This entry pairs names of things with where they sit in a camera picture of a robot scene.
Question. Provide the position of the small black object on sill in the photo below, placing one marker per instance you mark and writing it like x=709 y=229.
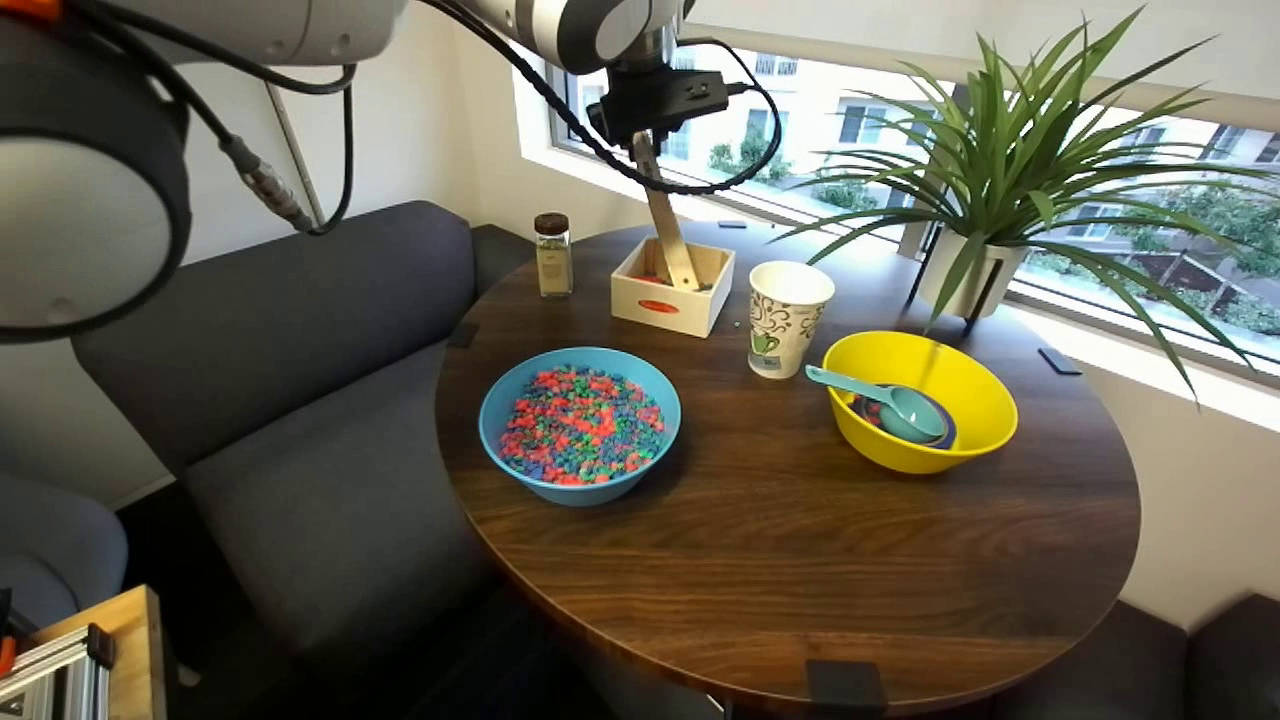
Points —
x=1059 y=360

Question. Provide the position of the white wooden box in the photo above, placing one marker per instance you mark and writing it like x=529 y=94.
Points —
x=668 y=306

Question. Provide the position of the aluminium frame profile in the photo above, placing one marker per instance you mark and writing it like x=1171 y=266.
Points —
x=47 y=673

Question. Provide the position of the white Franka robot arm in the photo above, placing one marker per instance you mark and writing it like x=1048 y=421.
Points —
x=81 y=187

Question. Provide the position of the green spiky plant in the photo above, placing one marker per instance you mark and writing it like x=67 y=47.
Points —
x=1015 y=147

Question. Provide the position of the spice jar with brown lid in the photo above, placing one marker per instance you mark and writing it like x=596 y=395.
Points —
x=552 y=261

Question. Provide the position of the wooden ruler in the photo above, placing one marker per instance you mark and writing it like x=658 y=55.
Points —
x=674 y=240

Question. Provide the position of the dark grey sofa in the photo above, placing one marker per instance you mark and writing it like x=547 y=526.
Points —
x=294 y=360

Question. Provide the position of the dark seat cushion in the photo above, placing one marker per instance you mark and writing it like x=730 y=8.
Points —
x=1201 y=661

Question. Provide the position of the yellow bowl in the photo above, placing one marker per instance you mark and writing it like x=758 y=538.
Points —
x=980 y=400

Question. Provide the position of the colourful beads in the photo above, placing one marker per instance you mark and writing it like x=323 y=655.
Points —
x=583 y=427

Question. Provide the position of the patterned paper cup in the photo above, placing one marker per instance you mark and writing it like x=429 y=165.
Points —
x=784 y=320

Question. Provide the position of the blue bowl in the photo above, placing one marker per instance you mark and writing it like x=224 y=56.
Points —
x=583 y=485

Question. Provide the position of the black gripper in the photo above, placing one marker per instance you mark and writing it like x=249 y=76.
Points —
x=661 y=103

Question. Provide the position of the window with white frame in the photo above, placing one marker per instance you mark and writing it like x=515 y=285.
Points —
x=826 y=135

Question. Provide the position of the black metal plant stand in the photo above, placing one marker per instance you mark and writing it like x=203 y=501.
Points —
x=985 y=302

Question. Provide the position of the grey armchair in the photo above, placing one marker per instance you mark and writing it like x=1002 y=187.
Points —
x=55 y=553

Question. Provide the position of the teal plastic spoon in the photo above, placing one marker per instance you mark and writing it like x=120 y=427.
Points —
x=908 y=410

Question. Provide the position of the white plant pot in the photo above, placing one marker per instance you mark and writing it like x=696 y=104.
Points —
x=951 y=274

